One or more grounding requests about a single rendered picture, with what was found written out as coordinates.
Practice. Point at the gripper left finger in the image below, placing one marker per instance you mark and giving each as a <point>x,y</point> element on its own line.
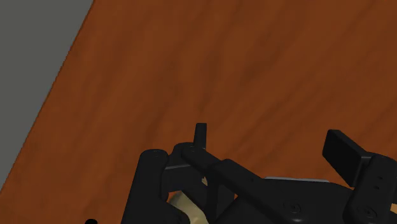
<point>150,186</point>

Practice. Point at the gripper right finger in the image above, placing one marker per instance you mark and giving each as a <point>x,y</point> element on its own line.
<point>344,152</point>

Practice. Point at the small black object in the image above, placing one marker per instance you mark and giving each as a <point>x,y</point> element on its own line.
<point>91,221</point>

